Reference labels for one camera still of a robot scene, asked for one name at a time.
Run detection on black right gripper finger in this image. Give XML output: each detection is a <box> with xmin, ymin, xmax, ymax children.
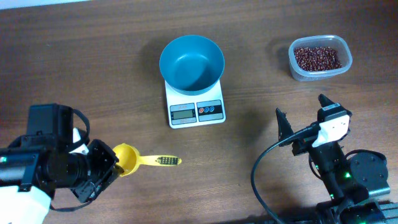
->
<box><xmin>275</xmin><ymin>108</ymin><xmax>294</xmax><ymax>141</ymax></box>
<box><xmin>318</xmin><ymin>94</ymin><xmax>335</xmax><ymax>108</ymax></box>

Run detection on yellow measuring scoop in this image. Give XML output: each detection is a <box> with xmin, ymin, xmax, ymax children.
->
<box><xmin>113</xmin><ymin>143</ymin><xmax>182</xmax><ymax>177</ymax></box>

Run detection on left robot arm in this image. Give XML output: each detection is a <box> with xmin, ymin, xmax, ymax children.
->
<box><xmin>1</xmin><ymin>103</ymin><xmax>123</xmax><ymax>223</ymax></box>

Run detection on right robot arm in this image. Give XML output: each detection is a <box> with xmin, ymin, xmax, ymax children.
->
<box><xmin>275</xmin><ymin>94</ymin><xmax>397</xmax><ymax>223</ymax></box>

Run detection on white digital kitchen scale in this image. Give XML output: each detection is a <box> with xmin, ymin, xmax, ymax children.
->
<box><xmin>165</xmin><ymin>80</ymin><xmax>226</xmax><ymax>129</ymax></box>

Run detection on teal bowl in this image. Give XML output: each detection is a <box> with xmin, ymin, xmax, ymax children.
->
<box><xmin>159</xmin><ymin>35</ymin><xmax>225</xmax><ymax>95</ymax></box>

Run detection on clear plastic container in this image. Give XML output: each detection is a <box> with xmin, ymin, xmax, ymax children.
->
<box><xmin>288</xmin><ymin>35</ymin><xmax>353</xmax><ymax>82</ymax></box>

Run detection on red beans in container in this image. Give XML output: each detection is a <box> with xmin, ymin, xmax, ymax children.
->
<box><xmin>294</xmin><ymin>47</ymin><xmax>342</xmax><ymax>72</ymax></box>

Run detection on black right camera cable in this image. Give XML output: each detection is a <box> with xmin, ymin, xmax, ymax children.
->
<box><xmin>250</xmin><ymin>124</ymin><xmax>321</xmax><ymax>224</ymax></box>

